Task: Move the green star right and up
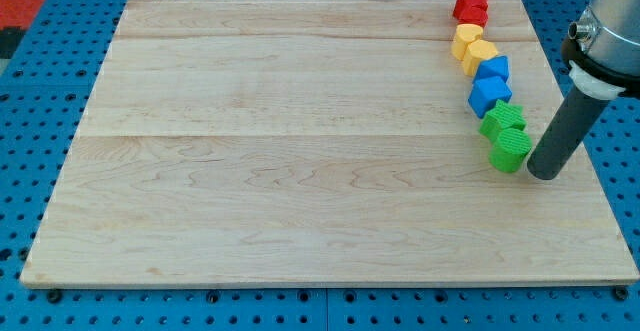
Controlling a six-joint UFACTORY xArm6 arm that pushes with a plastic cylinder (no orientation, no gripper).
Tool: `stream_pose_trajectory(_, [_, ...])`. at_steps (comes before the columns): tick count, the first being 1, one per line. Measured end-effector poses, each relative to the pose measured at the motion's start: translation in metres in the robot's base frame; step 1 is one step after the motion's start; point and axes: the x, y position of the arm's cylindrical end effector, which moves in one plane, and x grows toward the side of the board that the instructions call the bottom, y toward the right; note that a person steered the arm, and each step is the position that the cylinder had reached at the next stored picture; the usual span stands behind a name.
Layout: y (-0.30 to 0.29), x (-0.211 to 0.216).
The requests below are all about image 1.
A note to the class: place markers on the red star block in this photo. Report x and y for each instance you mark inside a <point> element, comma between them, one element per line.
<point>461,4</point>

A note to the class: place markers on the green star block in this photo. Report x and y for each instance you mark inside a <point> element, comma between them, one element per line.
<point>501,117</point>

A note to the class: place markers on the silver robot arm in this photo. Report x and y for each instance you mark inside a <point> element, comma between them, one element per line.
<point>601,52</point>

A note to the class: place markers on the green cylinder block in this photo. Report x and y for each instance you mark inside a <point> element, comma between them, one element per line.
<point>509,150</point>

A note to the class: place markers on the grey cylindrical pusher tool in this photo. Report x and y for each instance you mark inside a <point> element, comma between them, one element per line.
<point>580,109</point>

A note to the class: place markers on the blue cube block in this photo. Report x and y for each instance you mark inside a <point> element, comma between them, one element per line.
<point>486,92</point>

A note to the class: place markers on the yellow heart block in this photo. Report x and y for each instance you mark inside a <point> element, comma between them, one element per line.
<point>465,34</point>

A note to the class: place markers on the blue pentagon block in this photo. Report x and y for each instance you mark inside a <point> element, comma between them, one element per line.
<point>495,67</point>

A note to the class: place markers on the yellow hexagon block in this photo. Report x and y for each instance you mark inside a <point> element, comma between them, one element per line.
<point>476,52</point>

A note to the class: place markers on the wooden board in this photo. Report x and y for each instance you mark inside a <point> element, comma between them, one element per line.
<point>304,143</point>

